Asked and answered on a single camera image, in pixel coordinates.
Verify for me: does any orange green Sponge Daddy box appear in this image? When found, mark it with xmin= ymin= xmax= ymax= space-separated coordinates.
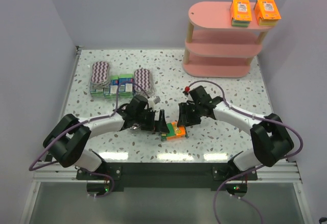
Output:
xmin=160 ymin=122 xmax=188 ymax=142

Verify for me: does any purple striped sponge pack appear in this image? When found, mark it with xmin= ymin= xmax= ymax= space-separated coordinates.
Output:
xmin=134 ymin=68 xmax=154 ymax=96
xmin=90 ymin=61 xmax=110 ymax=89
xmin=129 ymin=123 xmax=142 ymax=131

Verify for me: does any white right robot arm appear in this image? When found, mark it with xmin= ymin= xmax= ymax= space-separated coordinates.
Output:
xmin=178 ymin=86 xmax=294 ymax=176

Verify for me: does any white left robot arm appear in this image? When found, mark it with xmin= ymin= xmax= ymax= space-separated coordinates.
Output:
xmin=43 ymin=95 xmax=169 ymax=172

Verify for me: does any pink three-tier shelf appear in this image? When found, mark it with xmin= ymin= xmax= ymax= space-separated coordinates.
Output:
xmin=182 ymin=2 xmax=273 ymax=78

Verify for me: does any blue green sponge pack right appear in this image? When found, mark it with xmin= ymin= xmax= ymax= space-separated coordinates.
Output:
xmin=119 ymin=73 xmax=134 ymax=98

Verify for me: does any blue green sponge pack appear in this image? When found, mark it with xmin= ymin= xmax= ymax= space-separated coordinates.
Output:
xmin=89 ymin=86 xmax=104 ymax=98
xmin=119 ymin=73 xmax=134 ymax=98
xmin=103 ymin=75 xmax=119 ymax=99

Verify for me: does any blue green sponge pack middle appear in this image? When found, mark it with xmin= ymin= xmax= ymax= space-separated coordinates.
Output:
xmin=103 ymin=75 xmax=119 ymax=99

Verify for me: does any blue green sponge pack left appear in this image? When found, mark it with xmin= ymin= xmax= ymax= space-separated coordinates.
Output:
xmin=89 ymin=86 xmax=104 ymax=98

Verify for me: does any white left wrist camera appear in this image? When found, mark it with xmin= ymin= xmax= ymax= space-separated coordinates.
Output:
xmin=148 ymin=96 xmax=160 ymax=108

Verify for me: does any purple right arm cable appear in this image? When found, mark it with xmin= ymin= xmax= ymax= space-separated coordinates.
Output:
xmin=188 ymin=80 xmax=304 ymax=168

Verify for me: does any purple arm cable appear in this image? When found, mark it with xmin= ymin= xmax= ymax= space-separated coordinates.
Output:
xmin=188 ymin=80 xmax=304 ymax=168
xmin=28 ymin=82 xmax=151 ymax=171

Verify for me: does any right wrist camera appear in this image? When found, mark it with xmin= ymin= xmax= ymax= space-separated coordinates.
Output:
xmin=183 ymin=86 xmax=194 ymax=101

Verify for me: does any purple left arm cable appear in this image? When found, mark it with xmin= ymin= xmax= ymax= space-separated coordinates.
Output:
xmin=28 ymin=82 xmax=151 ymax=171

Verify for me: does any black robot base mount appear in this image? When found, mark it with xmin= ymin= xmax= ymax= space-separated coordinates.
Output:
xmin=76 ymin=161 xmax=258 ymax=192

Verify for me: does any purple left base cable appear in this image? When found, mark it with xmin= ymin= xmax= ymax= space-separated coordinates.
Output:
xmin=81 ymin=167 xmax=114 ymax=198

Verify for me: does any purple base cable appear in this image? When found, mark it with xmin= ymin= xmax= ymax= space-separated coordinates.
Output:
xmin=81 ymin=167 xmax=114 ymax=198
xmin=213 ymin=165 xmax=264 ymax=224

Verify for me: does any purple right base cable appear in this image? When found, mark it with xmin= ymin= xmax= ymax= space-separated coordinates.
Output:
xmin=213 ymin=165 xmax=264 ymax=224

